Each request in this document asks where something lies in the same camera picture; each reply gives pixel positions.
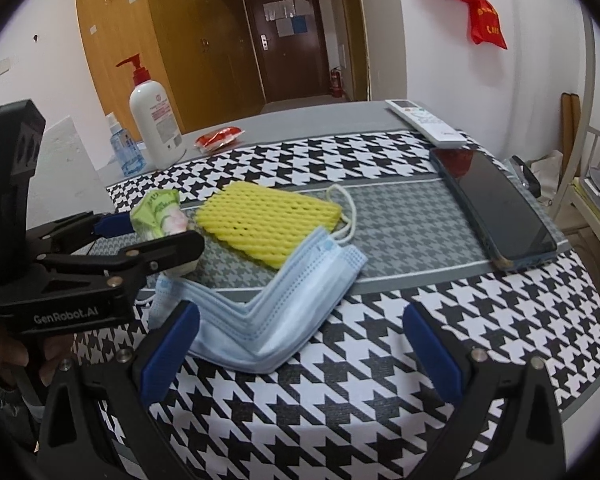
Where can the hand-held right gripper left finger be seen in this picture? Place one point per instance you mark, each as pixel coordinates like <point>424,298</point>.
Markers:
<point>172,355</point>

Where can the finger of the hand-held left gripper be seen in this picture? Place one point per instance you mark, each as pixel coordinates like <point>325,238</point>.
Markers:
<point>105,224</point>
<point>165,252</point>

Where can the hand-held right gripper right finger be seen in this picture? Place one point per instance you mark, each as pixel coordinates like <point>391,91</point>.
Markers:
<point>432,355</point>

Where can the green tissue packet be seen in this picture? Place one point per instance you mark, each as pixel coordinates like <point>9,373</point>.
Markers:
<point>152,212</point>

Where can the pleated face masks stack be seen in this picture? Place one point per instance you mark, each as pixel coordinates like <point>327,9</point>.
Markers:
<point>260,320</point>

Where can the yellow foam net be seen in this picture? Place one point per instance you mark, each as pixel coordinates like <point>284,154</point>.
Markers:
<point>260,220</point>

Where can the person's left forearm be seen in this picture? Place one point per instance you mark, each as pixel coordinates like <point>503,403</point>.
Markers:
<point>0,405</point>

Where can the clear blue spray bottle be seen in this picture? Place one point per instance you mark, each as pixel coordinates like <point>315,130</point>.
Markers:
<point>127,150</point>

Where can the houndstooth tablecloth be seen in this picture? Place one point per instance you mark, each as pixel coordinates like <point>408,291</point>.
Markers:
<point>380,260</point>

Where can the white lotion pump bottle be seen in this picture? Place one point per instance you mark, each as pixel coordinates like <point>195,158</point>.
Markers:
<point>155,120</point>

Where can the red snack packet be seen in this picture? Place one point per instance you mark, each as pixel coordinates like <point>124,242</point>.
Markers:
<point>219,138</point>

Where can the wooden wardrobe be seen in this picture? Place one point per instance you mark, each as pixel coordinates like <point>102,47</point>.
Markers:
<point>180,35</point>

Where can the white bag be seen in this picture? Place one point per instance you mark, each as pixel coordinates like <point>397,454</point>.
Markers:
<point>547,180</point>

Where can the dark brown entrance door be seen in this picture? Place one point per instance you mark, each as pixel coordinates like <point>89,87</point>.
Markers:
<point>300,65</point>

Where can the white remote control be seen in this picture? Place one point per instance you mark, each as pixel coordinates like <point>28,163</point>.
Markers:
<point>425,120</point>

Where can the red fire extinguisher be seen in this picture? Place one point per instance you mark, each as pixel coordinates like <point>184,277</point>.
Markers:
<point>335,84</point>

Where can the papers on door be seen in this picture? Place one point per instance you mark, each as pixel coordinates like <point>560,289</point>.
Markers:
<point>285,17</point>

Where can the wooden boards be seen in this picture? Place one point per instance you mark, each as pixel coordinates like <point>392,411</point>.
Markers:
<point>570,125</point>

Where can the wooden side door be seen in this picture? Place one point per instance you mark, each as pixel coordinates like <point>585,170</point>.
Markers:
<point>355,35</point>

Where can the red plastic bag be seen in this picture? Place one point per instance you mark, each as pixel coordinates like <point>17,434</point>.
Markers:
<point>487,22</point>

